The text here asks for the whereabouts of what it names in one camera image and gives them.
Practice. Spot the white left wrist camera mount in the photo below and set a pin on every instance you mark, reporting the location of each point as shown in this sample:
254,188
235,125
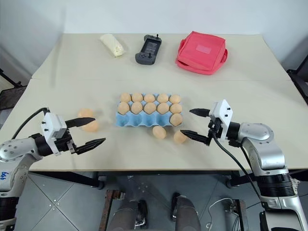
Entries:
53,127

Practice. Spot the white rolled cloth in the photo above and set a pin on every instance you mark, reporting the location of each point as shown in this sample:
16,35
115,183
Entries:
113,45

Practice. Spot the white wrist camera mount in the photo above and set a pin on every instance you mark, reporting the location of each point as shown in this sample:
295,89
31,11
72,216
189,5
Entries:
53,127
222,113

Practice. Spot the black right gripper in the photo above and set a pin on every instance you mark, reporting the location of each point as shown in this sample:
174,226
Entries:
214,128

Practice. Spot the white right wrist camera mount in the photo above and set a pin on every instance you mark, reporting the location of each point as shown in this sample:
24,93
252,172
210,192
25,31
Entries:
222,113

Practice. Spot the blue egg tray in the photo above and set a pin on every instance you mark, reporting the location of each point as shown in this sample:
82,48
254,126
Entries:
134,121

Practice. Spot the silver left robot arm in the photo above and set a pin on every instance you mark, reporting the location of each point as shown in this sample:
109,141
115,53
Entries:
14,149

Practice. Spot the grey handheld controller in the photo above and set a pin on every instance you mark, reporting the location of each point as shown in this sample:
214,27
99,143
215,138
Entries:
147,51

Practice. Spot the red fabric bag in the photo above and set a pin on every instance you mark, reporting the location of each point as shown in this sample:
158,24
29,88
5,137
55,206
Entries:
202,53

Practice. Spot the brown egg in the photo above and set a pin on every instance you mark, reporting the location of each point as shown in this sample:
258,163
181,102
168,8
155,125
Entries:
85,112
179,137
123,107
176,119
175,108
136,107
174,98
162,98
125,97
91,127
159,132
162,108
150,107
149,98
137,97

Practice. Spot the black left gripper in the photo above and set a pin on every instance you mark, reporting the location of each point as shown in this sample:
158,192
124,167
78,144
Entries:
65,144

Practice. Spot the rusty metal frame bar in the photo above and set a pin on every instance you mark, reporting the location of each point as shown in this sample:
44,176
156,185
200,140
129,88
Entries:
241,216
108,207

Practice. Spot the black table leg with caster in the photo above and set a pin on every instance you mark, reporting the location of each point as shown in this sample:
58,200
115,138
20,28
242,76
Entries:
101,179
232,179

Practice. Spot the dark grey rounded leg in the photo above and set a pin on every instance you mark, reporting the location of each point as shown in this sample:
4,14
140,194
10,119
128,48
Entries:
130,211
186,214

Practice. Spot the black stand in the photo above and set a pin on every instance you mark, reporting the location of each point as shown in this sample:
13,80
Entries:
299,81
10,96

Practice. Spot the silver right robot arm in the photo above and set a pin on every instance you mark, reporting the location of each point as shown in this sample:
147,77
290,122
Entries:
260,134

